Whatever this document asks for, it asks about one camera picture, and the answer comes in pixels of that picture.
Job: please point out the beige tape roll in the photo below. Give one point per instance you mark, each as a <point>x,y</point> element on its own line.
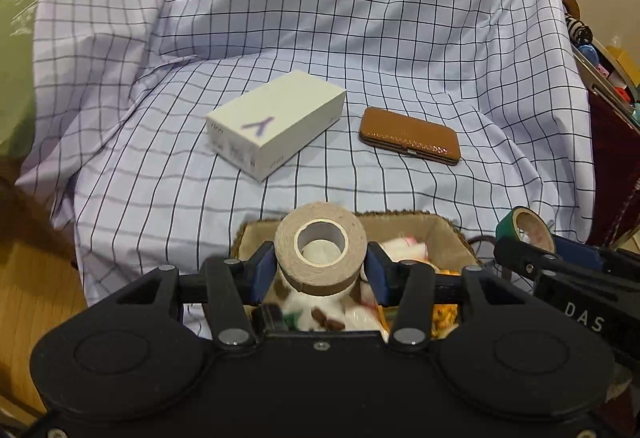
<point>300,273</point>

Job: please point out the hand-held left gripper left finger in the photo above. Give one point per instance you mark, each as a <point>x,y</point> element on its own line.
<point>264,273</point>

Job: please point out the wooden furniture frame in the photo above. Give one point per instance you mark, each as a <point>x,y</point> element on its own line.
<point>30,213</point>

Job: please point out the yellow plastic bag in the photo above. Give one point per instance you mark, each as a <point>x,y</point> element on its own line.
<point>445,314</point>

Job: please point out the dark red velvet cloth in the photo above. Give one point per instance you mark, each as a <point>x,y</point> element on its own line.
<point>615,158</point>

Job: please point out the woven basket with fabric liner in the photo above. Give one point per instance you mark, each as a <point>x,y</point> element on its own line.
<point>442,238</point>

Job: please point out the green tape roll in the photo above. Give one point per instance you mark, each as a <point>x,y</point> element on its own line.
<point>505,228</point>

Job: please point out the brown leather case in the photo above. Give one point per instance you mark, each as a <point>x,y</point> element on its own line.
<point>407,130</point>

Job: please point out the black white striped cloth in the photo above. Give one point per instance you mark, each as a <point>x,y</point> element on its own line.
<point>579,28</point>

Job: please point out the pink toy block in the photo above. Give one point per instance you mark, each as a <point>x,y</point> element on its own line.
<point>601,69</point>

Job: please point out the green printed pillow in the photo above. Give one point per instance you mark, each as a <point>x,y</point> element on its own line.
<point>17,43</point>

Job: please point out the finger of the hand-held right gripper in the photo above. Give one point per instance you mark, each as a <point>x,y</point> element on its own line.
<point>580,252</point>
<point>525,254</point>

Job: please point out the blue ball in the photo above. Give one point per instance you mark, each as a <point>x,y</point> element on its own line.
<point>587,53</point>

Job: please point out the curved wooden chair back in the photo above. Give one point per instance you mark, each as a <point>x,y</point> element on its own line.
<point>570,0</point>

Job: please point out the white phone box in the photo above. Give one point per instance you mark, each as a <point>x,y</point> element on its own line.
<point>272,123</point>

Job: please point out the white plush toy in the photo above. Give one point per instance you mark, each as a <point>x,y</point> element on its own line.
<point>310,305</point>

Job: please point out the checked white bed sheet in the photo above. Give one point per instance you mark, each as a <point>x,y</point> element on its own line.
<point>400,43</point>

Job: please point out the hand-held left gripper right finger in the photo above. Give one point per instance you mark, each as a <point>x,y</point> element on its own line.
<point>379,274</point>

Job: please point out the red toy block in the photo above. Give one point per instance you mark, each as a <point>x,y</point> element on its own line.
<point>622,94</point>

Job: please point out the yellow box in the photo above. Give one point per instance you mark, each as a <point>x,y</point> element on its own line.
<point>619,56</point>

